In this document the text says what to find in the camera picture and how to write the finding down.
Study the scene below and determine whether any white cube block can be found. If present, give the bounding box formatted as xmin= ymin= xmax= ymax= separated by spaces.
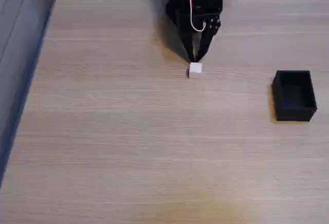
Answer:
xmin=188 ymin=63 xmax=203 ymax=79

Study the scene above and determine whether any black open box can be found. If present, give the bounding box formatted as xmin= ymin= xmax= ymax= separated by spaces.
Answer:
xmin=271 ymin=70 xmax=318 ymax=122

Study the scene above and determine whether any white and red cable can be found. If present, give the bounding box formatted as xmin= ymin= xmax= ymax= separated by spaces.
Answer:
xmin=189 ymin=0 xmax=210 ymax=33

